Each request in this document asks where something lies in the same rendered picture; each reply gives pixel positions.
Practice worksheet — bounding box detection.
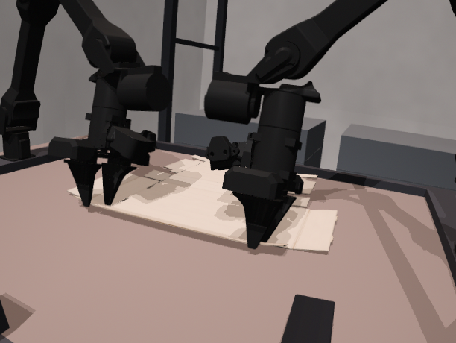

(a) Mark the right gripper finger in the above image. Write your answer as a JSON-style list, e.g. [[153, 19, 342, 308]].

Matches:
[[261, 195, 297, 242], [232, 191, 284, 249]]

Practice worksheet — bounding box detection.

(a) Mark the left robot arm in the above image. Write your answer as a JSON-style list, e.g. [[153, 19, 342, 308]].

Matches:
[[0, 0, 171, 162]]

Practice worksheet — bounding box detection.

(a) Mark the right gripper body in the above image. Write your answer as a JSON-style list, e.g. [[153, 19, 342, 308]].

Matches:
[[222, 126, 304, 200]]

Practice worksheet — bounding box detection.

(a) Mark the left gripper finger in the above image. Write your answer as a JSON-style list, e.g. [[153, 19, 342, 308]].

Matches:
[[101, 163, 137, 206], [64, 159, 103, 207]]

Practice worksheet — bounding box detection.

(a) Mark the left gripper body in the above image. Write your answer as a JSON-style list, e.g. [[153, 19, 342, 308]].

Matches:
[[48, 107, 150, 166]]

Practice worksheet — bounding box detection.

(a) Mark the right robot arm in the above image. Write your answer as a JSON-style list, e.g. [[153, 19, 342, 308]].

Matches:
[[204, 0, 388, 171]]

